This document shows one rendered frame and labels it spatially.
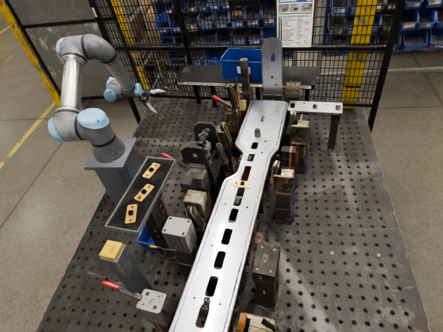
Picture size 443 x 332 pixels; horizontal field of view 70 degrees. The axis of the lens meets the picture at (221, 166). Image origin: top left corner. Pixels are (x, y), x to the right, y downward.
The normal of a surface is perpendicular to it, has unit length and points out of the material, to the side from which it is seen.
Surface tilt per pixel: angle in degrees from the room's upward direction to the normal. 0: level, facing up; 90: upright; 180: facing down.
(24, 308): 0
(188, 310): 0
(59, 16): 92
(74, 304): 0
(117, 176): 90
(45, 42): 89
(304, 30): 90
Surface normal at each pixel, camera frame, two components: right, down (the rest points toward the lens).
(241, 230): -0.13, -0.70
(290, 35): -0.27, 0.71
